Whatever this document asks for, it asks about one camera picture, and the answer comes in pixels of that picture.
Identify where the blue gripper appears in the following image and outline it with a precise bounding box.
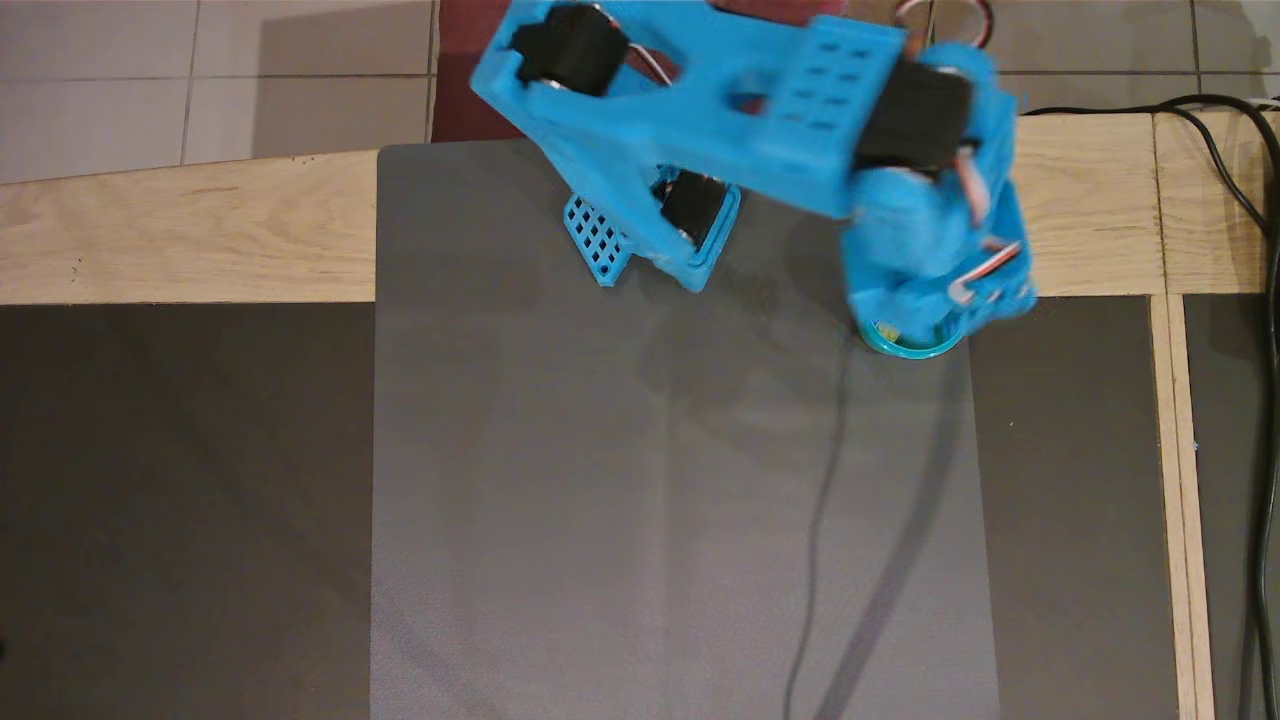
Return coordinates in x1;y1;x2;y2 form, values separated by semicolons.
846;262;1038;347

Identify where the teal plastic cup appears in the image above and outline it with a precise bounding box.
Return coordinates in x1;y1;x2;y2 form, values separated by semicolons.
857;316;967;360

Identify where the grey rubber mat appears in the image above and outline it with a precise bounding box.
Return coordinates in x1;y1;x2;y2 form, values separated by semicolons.
370;138;1001;720

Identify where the dark red rug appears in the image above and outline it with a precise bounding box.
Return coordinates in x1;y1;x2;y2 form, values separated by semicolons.
431;0;850;144

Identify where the red white black servo cable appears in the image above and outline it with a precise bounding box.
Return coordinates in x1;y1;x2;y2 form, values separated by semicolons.
945;148;1027;306
893;0;999;49

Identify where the black power cable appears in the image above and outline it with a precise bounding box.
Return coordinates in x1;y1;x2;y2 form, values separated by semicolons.
1018;93;1280;720

